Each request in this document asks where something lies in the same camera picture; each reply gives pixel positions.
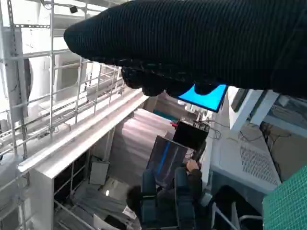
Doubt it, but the green cutting mat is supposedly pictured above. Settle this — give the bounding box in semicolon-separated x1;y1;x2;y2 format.
262;164;307;230

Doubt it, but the white wire grid rack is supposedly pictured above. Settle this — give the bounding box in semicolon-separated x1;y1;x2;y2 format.
0;0;127;230

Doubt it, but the black knitted glove right hand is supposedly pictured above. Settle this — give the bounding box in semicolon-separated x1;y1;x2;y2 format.
63;0;307;100

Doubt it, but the dark screen monitor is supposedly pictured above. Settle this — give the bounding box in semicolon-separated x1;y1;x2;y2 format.
145;135;189;189

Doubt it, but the black electronics box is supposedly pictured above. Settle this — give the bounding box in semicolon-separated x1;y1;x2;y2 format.
172;120;210;152

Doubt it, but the person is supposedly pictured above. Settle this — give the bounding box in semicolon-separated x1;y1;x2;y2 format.
126;159;212;230

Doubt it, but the white perforated cabinet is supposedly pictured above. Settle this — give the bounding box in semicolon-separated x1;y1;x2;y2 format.
210;121;283;194

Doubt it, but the white shelf unit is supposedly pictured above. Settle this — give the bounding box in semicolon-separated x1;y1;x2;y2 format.
18;89;151;230

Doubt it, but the blue screen monitor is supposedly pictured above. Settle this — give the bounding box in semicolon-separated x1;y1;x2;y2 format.
177;83;228;113

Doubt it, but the grey square panel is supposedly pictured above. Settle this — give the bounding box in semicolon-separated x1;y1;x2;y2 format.
89;161;110;185

